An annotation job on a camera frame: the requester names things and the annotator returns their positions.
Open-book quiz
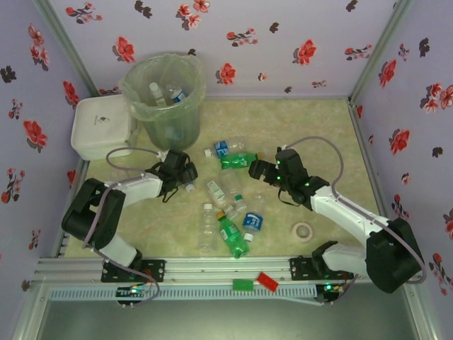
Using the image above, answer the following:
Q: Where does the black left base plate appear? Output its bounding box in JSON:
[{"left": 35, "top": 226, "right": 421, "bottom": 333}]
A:
[{"left": 101, "top": 258, "right": 167, "bottom": 283}]

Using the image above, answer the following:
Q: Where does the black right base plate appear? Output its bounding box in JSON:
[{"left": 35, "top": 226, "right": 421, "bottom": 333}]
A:
[{"left": 289, "top": 256, "right": 353, "bottom": 281}]

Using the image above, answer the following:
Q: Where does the aluminium frame post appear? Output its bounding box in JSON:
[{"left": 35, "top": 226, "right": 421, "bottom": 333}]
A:
[
  {"left": 403, "top": 283, "right": 440, "bottom": 340},
  {"left": 10, "top": 279, "right": 50, "bottom": 340},
  {"left": 348, "top": 0, "right": 415, "bottom": 107},
  {"left": 33, "top": 0, "right": 101, "bottom": 97}
]

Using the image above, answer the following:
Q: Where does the green toy brick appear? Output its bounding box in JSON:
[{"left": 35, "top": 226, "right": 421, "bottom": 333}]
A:
[{"left": 231, "top": 279, "right": 256, "bottom": 292}]

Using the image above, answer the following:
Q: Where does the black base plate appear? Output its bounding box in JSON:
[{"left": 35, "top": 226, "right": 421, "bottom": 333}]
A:
[
  {"left": 289, "top": 256, "right": 353, "bottom": 281},
  {"left": 101, "top": 258, "right": 167, "bottom": 283}
]

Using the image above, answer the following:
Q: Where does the left controller board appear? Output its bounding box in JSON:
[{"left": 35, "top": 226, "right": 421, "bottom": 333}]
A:
[{"left": 115, "top": 284, "right": 151, "bottom": 310}]

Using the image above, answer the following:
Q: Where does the clear bottle green cap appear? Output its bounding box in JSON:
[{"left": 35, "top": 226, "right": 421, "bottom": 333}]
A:
[{"left": 219, "top": 171, "right": 248, "bottom": 213}]

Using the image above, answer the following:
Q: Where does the grey right arm cable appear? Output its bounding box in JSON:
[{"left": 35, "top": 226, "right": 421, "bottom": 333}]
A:
[{"left": 282, "top": 136, "right": 428, "bottom": 285}]

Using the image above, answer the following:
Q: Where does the beige masking tape roll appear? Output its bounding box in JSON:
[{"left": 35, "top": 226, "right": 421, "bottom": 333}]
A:
[{"left": 292, "top": 222, "right": 314, "bottom": 245}]

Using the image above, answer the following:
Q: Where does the white slotted cable duct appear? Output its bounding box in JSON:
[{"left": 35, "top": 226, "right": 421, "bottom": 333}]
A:
[{"left": 47, "top": 285, "right": 319, "bottom": 302}]

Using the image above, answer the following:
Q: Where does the green bottle yellow cap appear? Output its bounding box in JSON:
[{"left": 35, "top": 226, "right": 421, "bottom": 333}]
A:
[{"left": 216, "top": 211, "right": 251, "bottom": 259}]

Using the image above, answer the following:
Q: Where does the controller board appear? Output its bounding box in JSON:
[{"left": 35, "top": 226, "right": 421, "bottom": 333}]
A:
[
  {"left": 316, "top": 282, "right": 350, "bottom": 306},
  {"left": 115, "top": 284, "right": 151, "bottom": 310}
]

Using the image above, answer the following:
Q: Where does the blue-label bottle blue cap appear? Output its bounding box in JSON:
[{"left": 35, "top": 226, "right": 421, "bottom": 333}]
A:
[{"left": 168, "top": 84, "right": 189, "bottom": 104}]

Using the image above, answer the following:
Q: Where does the red toy brick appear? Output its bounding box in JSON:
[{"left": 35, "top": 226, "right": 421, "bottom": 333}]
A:
[{"left": 256, "top": 271, "right": 280, "bottom": 293}]

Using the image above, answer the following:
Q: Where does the right controller board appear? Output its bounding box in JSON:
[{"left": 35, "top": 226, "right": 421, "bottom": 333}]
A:
[{"left": 316, "top": 282, "right": 350, "bottom": 306}]

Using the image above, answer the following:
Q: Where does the clear plastic bin liner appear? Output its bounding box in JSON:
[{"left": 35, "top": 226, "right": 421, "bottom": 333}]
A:
[{"left": 118, "top": 52, "right": 208, "bottom": 123}]

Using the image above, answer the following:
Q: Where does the aluminium table side rail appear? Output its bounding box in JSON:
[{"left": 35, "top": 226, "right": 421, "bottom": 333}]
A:
[
  {"left": 52, "top": 157, "right": 89, "bottom": 261},
  {"left": 348, "top": 98, "right": 394, "bottom": 231}
]

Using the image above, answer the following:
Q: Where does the crushed blue-label bottle white cap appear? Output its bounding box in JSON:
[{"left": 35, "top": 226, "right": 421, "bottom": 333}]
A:
[{"left": 241, "top": 193, "right": 267, "bottom": 244}]

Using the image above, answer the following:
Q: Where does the white square lid box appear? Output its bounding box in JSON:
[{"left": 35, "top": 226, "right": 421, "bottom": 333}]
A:
[{"left": 69, "top": 95, "right": 137, "bottom": 162}]

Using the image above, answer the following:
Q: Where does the aluminium mounting rail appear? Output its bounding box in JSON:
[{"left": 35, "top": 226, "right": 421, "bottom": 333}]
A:
[{"left": 34, "top": 257, "right": 357, "bottom": 284}]

